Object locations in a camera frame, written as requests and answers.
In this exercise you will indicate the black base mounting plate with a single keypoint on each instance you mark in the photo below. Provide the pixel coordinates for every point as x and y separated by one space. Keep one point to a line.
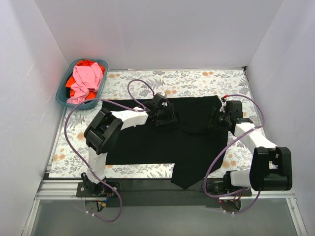
151 192

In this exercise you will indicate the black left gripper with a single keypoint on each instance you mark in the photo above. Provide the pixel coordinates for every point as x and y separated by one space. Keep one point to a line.
166 116

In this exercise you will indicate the aluminium frame rail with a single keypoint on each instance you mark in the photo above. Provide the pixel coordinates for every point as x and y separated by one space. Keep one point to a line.
58 212

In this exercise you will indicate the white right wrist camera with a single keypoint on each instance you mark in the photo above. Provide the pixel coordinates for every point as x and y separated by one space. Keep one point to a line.
223 101

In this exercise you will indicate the floral patterned table mat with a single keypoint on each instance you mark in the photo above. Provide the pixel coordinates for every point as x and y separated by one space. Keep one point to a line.
70 152

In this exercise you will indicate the teal plastic laundry basket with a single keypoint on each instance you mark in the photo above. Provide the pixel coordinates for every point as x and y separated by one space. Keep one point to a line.
61 97

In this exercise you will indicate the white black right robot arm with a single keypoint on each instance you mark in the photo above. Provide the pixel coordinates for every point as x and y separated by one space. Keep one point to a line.
271 168

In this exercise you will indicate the pink t shirt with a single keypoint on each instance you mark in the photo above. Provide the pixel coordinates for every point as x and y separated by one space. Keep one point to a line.
85 81

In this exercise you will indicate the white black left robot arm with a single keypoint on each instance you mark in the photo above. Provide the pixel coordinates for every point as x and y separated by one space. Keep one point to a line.
102 134

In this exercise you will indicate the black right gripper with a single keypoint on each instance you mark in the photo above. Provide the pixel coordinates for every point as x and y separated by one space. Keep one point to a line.
216 120

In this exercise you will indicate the orange t shirt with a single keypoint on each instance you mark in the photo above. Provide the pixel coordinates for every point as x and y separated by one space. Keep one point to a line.
71 83

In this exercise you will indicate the black t shirt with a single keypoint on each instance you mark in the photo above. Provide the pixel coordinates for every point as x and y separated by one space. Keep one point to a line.
188 143

